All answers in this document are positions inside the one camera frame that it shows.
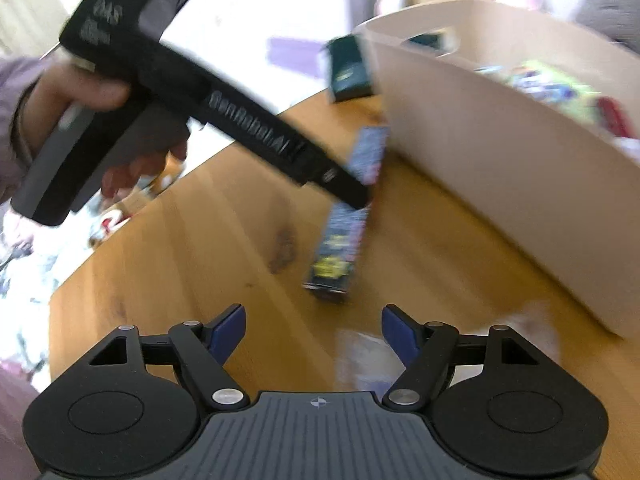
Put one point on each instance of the grey plush toy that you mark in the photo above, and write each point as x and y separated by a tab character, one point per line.
607	5

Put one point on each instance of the dark green box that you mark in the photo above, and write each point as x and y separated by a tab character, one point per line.
350	70

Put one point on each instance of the brown and white plush toy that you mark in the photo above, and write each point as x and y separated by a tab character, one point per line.
145	190

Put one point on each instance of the black patterned long box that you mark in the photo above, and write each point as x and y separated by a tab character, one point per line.
345	240

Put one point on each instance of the beige plastic storage bin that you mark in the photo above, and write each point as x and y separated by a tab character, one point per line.
500	150

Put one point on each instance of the person's left hand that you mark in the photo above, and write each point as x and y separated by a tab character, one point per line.
85	87

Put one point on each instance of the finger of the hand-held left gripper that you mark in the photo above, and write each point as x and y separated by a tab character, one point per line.
345	185

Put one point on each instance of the colourful packets in bin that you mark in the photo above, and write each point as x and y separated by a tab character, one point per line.
550	87

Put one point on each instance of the person's left forearm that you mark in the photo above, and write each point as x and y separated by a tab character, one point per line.
17	120

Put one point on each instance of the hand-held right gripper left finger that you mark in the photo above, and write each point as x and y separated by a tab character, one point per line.
227	332

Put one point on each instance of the wooden desktop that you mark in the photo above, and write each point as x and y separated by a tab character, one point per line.
225	210

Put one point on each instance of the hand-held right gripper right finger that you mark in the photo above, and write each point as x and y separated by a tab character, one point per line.
400	332

